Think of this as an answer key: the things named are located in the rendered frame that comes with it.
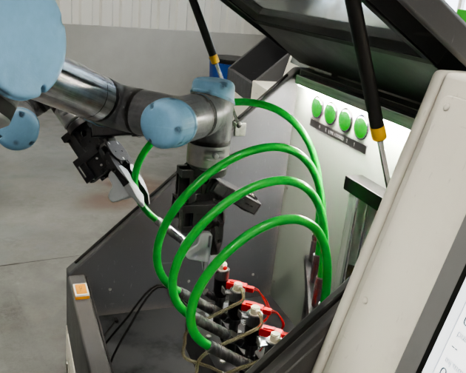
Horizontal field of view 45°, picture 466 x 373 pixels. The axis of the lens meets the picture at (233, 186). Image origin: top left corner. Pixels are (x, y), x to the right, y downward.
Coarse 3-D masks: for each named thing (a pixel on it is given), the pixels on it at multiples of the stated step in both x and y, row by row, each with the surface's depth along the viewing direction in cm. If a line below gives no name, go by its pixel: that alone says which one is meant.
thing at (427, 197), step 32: (448, 96) 65; (416, 128) 69; (448, 128) 64; (416, 160) 68; (448, 160) 63; (416, 192) 67; (448, 192) 62; (384, 224) 72; (416, 224) 66; (448, 224) 62; (384, 256) 70; (416, 256) 65; (352, 288) 74; (384, 288) 69; (416, 288) 64; (352, 320) 72; (384, 320) 67; (416, 320) 63; (320, 352) 77; (352, 352) 71; (384, 352) 66
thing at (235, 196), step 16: (288, 176) 89; (240, 192) 86; (224, 208) 86; (320, 208) 93; (208, 224) 86; (320, 224) 94; (192, 240) 86; (176, 256) 86; (320, 256) 97; (176, 272) 87; (320, 272) 98; (176, 288) 88; (320, 288) 98; (176, 304) 89; (208, 320) 92; (224, 336) 94
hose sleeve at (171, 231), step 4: (160, 220) 114; (156, 224) 114; (160, 224) 114; (168, 228) 115; (172, 228) 115; (168, 232) 115; (172, 232) 115; (176, 232) 115; (172, 236) 115; (176, 236) 115; (180, 236) 115; (184, 236) 116; (176, 240) 116; (180, 240) 115
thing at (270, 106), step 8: (240, 104) 106; (248, 104) 106; (256, 104) 106; (264, 104) 106; (272, 104) 106; (280, 112) 106; (288, 112) 107; (288, 120) 107; (296, 120) 107; (296, 128) 108; (304, 136) 108; (312, 144) 109; (144, 152) 110; (312, 152) 109; (136, 160) 110; (312, 160) 110; (136, 168) 111; (136, 176) 111; (320, 176) 111; (144, 208) 113; (152, 216) 114
